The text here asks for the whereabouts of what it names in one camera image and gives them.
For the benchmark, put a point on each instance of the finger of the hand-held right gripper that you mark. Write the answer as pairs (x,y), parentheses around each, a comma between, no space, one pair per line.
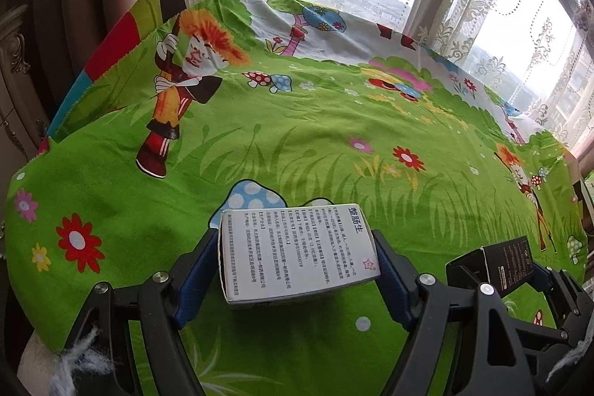
(540,280)
(547,333)

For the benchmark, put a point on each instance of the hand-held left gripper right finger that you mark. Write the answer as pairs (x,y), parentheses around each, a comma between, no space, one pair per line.
(394,284)

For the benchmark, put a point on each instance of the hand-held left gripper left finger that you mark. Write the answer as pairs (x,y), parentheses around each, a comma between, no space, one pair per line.
(197,284)

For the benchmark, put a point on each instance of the black box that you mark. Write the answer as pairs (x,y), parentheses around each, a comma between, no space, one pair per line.
(508,266)

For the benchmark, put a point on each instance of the white text-covered box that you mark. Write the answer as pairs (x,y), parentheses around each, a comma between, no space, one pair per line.
(297,252)

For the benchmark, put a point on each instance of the white fluff tuft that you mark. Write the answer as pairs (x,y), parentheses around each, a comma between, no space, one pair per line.
(76,359)
(571,359)

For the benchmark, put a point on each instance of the green cartoon printed cloth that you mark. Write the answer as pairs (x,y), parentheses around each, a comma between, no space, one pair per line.
(325,122)

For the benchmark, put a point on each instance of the cream carved cabinet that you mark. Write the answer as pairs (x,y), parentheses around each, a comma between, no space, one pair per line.
(18,99)

